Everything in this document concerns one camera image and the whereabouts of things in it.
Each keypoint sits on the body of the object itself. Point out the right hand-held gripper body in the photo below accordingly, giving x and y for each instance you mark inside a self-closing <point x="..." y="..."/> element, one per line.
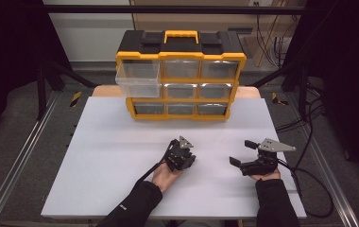
<point x="262" y="165"/>

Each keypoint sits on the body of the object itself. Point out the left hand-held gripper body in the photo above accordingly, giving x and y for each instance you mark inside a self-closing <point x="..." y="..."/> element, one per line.
<point x="177" y="156"/>

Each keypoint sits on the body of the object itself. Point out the single transparent plastic drawer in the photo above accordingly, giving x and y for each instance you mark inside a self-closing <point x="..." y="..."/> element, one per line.
<point x="138" y="78"/>

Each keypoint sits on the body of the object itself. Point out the yellow black drawer organizer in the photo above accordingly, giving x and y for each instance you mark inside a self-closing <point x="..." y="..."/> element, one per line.
<point x="136" y="41"/>

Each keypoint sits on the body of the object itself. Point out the person's right hand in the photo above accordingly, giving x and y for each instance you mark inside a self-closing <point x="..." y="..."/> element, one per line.
<point x="267" y="176"/>

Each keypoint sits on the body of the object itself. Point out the person's left hand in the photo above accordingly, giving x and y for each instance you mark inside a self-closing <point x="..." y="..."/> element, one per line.
<point x="165" y="178"/>

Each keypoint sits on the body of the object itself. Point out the yellow black hazard tape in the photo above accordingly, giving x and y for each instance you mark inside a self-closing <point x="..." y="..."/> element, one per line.
<point x="276" y="99"/>
<point x="76" y="98"/>

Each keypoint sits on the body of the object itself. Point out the black metal stand leg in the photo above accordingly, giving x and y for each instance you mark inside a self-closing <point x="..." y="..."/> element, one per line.
<point x="41" y="94"/>
<point x="302" y="91"/>

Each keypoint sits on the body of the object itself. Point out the group of clear drawers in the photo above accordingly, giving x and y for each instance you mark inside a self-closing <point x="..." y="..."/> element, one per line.
<point x="180" y="70"/>

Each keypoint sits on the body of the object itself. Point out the black curtain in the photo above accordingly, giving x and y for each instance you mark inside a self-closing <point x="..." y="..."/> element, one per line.
<point x="7" y="47"/>
<point x="350" y="63"/>

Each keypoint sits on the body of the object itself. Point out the aluminium floor rail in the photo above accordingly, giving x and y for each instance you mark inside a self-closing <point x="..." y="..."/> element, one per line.
<point x="20" y="157"/>
<point x="325" y="164"/>

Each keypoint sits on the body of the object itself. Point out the black horizontal frame bar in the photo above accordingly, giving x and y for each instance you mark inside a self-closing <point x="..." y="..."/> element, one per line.
<point x="168" y="9"/>

